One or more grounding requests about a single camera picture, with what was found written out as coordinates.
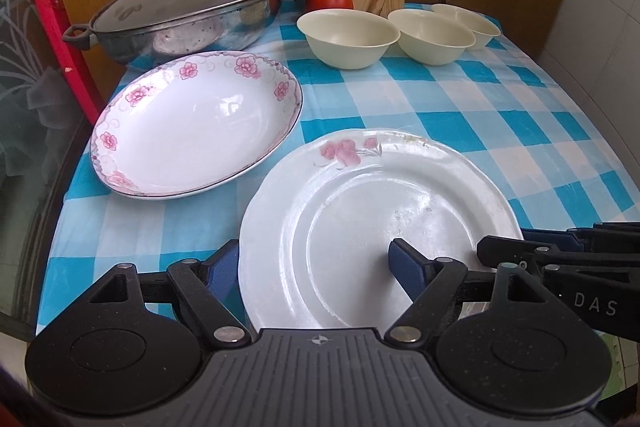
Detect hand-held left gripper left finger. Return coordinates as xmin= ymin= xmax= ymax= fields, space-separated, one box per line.
xmin=87 ymin=239 xmax=253 ymax=350

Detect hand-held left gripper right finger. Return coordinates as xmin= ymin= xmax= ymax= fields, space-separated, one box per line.
xmin=384 ymin=238 xmax=543 ymax=349

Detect blue checkered tablecloth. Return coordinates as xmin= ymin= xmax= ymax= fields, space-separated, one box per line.
xmin=35 ymin=2 xmax=640 ymax=358

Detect red board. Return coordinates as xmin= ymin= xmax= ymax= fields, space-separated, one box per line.
xmin=31 ymin=0 xmax=103 ymax=125

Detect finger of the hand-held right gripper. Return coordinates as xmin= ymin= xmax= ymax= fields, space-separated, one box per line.
xmin=476 ymin=235 xmax=640 ymax=280
xmin=521 ymin=222 xmax=640 ymax=245

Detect deep white plate pink flowers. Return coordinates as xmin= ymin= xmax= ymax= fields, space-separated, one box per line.
xmin=90 ymin=50 xmax=304 ymax=200

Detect white plate pink flower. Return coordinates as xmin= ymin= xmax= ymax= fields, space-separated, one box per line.
xmin=238 ymin=128 xmax=525 ymax=330

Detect steel pot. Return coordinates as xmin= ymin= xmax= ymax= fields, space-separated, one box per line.
xmin=62 ymin=0 xmax=321 ymax=66

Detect cream bowl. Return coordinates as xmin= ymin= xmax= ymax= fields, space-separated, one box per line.
xmin=431 ymin=3 xmax=501 ymax=50
xmin=296 ymin=9 xmax=401 ymax=70
xmin=387 ymin=9 xmax=477 ymax=66

